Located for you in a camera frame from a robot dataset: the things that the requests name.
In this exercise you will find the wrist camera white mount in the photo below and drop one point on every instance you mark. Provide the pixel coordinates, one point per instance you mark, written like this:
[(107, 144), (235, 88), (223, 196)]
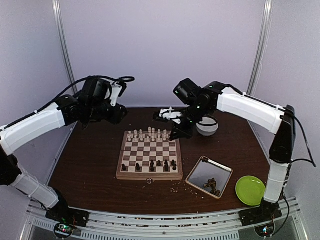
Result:
[(117, 90), (168, 114)]

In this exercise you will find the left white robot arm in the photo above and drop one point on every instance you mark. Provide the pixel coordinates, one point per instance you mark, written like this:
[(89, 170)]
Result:
[(97, 101)]

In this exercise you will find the metal tray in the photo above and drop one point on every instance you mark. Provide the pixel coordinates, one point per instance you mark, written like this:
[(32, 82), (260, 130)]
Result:
[(203, 171)]

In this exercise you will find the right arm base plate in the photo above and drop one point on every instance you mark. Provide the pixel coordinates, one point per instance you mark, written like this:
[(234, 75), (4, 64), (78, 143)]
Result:
[(256, 215)]

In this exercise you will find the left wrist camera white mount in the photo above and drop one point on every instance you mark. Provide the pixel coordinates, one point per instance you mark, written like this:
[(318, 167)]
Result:
[(117, 90)]

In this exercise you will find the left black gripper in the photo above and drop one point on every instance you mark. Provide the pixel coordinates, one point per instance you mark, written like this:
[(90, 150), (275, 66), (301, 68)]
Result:
[(117, 117)]

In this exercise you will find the aluminium frame post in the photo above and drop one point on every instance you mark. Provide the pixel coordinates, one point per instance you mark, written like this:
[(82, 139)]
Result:
[(261, 47), (62, 38)]

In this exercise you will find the pile of dark chess pieces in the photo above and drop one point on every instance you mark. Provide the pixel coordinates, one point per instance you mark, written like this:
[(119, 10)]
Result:
[(212, 183)]

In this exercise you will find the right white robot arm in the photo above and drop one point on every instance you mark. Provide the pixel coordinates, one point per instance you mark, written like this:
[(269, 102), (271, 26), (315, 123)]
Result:
[(217, 96)]

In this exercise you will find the green plate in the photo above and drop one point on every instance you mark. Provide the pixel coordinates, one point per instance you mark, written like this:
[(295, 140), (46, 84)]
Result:
[(250, 190)]

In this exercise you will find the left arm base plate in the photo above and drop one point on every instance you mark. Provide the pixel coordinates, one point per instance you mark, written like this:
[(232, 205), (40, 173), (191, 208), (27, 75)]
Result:
[(73, 217)]

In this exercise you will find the left aluminium frame post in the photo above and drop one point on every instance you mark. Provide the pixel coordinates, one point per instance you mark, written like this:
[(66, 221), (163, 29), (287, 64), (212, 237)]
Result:
[(62, 38)]

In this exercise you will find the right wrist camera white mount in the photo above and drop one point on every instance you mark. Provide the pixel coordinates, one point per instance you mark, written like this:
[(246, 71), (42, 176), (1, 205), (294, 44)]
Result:
[(168, 114)]

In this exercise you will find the right aluminium frame post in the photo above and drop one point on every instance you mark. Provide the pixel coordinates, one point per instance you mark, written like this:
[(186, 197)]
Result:
[(261, 47)]

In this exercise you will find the wooden chess board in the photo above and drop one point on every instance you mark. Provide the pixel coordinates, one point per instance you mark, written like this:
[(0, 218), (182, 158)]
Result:
[(142, 153)]

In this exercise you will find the white ceramic bowl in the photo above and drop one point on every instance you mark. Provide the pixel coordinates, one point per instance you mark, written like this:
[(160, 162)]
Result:
[(208, 126)]

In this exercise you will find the black chess piece back row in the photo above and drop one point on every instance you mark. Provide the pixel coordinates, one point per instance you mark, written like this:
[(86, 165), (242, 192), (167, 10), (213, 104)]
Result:
[(151, 168)]

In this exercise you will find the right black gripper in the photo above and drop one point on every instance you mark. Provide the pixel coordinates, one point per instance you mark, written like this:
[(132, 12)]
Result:
[(181, 132)]

